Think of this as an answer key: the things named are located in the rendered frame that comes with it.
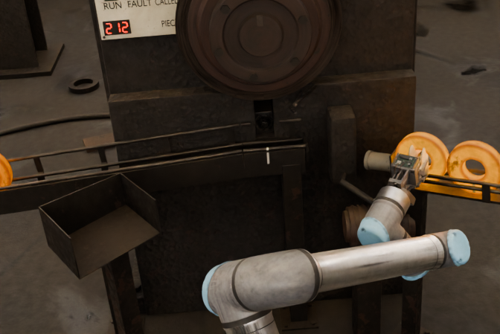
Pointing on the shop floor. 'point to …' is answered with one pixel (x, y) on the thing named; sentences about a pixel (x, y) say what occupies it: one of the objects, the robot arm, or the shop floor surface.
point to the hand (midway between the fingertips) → (422, 152)
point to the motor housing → (353, 217)
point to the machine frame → (198, 261)
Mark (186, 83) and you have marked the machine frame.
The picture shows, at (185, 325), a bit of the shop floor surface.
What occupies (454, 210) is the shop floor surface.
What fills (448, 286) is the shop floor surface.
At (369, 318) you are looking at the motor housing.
